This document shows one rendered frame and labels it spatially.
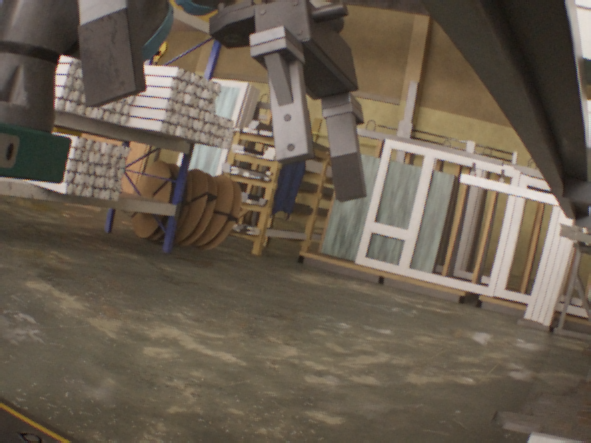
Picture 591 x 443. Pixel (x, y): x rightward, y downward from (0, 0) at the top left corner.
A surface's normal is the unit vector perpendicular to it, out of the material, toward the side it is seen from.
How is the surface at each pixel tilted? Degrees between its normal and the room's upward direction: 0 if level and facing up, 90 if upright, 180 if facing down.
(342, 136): 82
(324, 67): 155
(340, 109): 82
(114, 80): 98
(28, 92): 72
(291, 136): 82
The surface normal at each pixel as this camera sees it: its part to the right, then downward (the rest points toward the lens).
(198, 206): -0.71, -0.33
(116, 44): -0.18, 0.13
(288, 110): -0.36, -0.18
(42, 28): 0.68, 0.18
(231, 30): 0.11, 0.97
